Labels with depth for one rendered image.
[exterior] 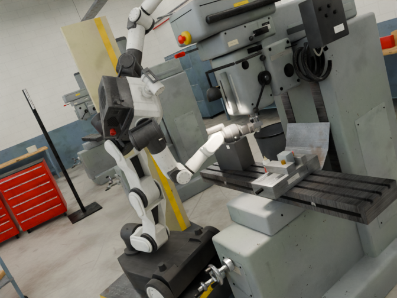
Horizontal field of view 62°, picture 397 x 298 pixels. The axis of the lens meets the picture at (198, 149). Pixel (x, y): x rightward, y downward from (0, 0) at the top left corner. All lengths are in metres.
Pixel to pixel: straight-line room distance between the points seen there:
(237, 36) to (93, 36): 1.90
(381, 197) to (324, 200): 0.21
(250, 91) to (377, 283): 1.33
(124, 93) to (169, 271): 1.03
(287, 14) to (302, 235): 1.16
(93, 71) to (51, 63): 7.42
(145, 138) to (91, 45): 1.83
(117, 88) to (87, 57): 1.58
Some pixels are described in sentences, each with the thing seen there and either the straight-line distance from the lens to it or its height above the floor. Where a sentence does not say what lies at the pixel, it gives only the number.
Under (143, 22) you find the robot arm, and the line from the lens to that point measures 1.94.
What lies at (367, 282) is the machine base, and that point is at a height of 0.19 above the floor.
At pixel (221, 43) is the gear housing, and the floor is 1.68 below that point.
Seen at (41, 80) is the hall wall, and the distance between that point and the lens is 10.51.
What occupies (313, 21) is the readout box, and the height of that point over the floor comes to 1.63.
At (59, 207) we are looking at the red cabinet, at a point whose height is 0.19.
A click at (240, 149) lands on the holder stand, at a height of 1.06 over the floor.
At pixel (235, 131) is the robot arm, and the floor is 1.25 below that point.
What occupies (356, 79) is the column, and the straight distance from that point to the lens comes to 2.04.
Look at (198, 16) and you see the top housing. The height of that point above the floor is 1.82.
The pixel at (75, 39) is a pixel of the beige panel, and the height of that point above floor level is 2.17.
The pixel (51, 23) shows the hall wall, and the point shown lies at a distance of 10.87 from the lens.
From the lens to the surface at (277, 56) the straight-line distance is 1.77.
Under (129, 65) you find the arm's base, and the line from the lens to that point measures 1.78.
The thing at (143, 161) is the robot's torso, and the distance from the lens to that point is 2.00.
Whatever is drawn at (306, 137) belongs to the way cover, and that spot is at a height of 1.01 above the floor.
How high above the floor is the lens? 1.66
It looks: 14 degrees down
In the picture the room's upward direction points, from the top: 21 degrees counter-clockwise
